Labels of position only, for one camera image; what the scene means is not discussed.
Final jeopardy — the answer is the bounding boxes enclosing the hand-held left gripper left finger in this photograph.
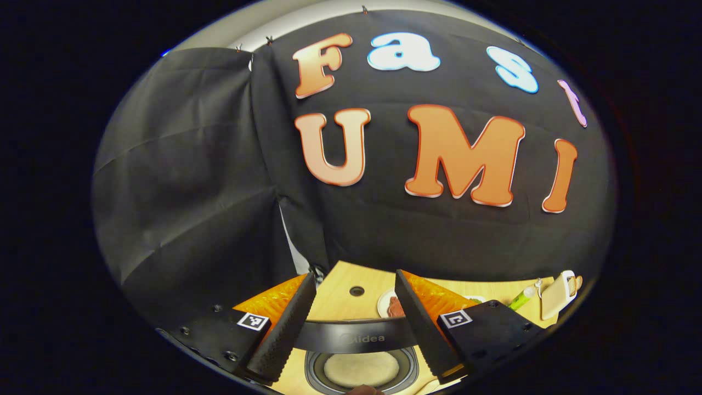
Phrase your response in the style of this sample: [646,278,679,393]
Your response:
[156,272,318,385]

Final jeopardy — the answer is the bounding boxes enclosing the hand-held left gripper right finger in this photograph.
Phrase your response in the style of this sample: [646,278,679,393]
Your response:
[395,269,551,383]

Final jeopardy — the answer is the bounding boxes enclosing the silver black rice cooker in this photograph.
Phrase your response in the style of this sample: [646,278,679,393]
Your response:
[285,317,439,395]

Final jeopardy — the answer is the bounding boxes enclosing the white oval plate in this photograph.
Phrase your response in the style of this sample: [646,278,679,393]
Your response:
[377,288,406,319]

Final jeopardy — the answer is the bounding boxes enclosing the green drink bottle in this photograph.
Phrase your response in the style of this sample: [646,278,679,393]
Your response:
[507,285,536,311]

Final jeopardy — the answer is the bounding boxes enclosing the white toaster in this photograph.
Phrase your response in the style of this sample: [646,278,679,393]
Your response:
[535,270,583,321]

